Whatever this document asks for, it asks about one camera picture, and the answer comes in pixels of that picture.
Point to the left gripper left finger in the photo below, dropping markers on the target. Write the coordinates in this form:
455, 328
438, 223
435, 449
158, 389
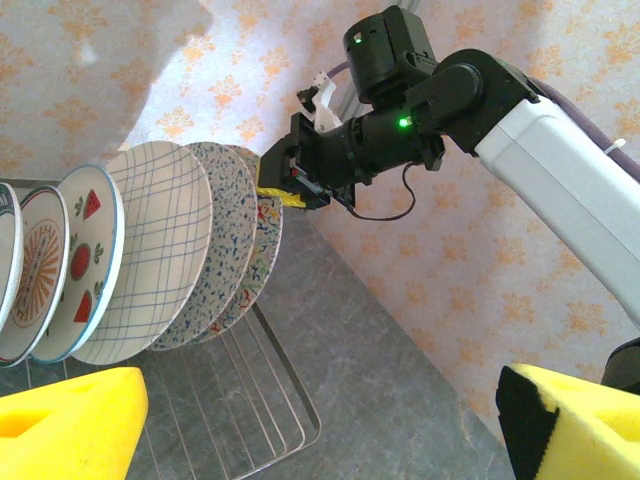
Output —
70, 430

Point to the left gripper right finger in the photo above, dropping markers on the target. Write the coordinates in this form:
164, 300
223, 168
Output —
575, 435

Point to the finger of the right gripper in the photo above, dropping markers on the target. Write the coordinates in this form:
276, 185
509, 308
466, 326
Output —
280, 167
285, 197

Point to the colourful squiggle plate brown back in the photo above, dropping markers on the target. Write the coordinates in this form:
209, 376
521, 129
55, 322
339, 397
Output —
265, 240

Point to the blue speckled plate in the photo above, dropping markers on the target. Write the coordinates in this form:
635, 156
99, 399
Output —
230, 240

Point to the blue grid line plate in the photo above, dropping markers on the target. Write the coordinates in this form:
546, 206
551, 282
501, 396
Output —
160, 240

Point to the small plate orange sunburst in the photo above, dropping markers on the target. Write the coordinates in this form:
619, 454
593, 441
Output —
40, 270

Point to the small plate green lettered rim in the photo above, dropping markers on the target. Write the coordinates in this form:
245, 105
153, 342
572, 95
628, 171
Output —
7, 250

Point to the watermelon print plate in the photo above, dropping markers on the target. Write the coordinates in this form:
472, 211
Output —
85, 240

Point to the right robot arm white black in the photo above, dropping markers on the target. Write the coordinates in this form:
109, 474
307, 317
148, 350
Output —
550, 165

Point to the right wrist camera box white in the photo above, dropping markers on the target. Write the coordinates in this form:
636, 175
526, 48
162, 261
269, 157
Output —
325, 112

